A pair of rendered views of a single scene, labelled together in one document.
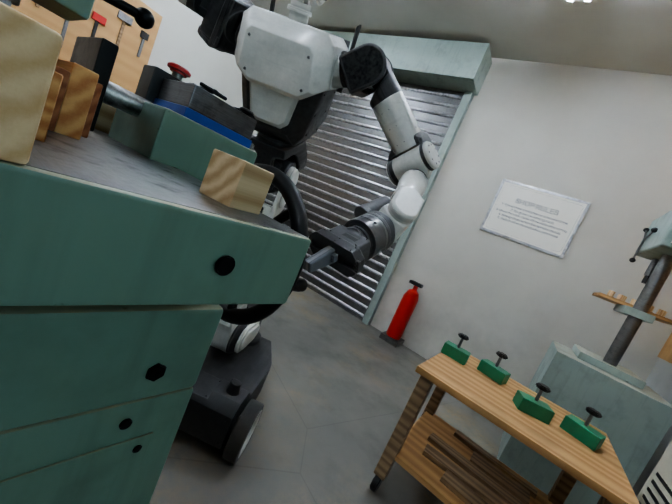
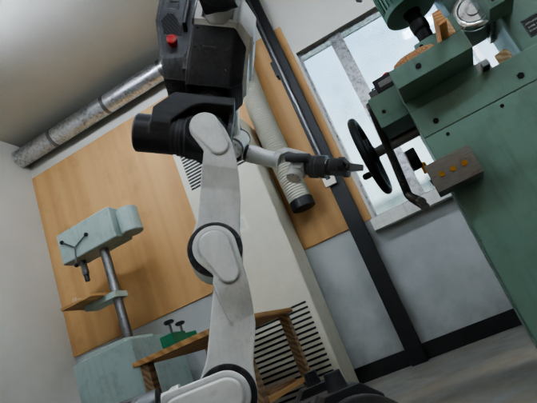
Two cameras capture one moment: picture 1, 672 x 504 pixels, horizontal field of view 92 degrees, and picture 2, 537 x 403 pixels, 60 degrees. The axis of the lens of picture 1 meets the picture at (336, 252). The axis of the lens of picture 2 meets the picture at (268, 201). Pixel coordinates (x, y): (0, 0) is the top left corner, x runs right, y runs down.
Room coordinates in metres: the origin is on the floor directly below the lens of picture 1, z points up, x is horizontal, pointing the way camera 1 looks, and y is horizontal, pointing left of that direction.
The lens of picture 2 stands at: (1.32, 1.52, 0.32)
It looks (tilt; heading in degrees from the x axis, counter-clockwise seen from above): 18 degrees up; 255
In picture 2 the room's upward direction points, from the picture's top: 22 degrees counter-clockwise
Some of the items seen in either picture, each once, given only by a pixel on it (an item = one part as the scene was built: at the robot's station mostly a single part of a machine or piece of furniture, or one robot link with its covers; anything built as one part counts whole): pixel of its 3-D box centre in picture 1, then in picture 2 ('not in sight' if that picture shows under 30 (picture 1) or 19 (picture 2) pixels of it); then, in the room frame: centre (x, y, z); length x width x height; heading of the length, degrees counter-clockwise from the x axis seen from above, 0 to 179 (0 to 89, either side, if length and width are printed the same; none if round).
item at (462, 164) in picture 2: not in sight; (453, 171); (0.55, 0.49, 0.58); 0.12 x 0.08 x 0.08; 146
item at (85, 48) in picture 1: (115, 96); not in sight; (0.38, 0.31, 0.95); 0.09 x 0.07 x 0.09; 56
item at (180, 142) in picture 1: (181, 154); (395, 107); (0.46, 0.25, 0.91); 0.15 x 0.14 x 0.09; 56
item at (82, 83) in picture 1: (46, 88); not in sight; (0.31, 0.32, 0.93); 0.21 x 0.02 x 0.06; 56
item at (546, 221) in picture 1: (531, 216); not in sight; (2.70, -1.34, 1.48); 0.64 x 0.02 x 0.46; 60
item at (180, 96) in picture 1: (198, 105); (384, 89); (0.46, 0.26, 0.99); 0.13 x 0.11 x 0.06; 56
